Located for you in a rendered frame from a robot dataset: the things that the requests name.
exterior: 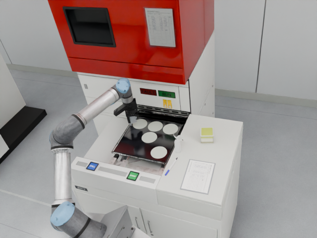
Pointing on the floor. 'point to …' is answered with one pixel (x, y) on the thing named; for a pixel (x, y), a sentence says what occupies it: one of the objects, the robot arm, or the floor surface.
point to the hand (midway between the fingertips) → (129, 123)
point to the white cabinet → (162, 212)
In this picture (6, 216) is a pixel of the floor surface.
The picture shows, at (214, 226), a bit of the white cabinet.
